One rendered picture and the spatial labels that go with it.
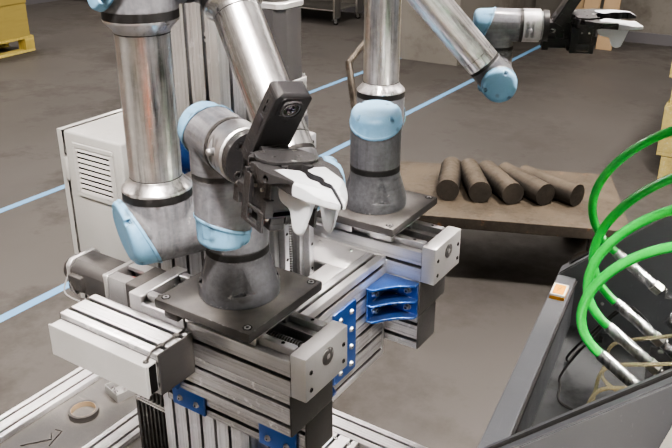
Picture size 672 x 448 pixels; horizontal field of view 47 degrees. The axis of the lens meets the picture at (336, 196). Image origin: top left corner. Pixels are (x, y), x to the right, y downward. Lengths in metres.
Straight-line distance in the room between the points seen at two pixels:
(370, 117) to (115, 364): 0.74
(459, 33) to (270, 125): 0.88
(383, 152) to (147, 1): 0.73
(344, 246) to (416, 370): 1.30
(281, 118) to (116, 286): 0.88
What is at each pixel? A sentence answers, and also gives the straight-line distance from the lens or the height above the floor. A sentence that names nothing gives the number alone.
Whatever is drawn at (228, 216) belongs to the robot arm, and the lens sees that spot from 1.03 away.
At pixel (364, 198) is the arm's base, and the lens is 1.75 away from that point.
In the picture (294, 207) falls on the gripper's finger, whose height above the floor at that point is 1.43.
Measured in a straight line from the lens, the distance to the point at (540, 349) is 1.49.
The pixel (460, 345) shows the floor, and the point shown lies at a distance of 3.21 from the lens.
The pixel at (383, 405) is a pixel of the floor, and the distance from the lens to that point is 2.86.
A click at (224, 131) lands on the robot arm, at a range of 0.94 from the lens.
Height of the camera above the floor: 1.75
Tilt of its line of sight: 23 degrees down
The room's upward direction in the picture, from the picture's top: straight up
